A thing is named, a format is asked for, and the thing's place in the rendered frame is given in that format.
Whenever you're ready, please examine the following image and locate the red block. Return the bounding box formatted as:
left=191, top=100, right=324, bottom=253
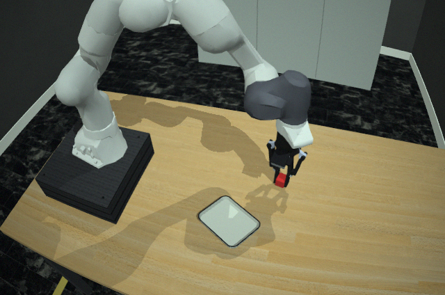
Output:
left=275, top=173, right=286, bottom=188

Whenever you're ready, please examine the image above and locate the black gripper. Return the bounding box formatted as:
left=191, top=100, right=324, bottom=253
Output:
left=266, top=132, right=307, bottom=187

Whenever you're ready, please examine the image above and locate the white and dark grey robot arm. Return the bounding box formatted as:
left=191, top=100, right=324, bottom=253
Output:
left=54, top=0, right=313, bottom=168

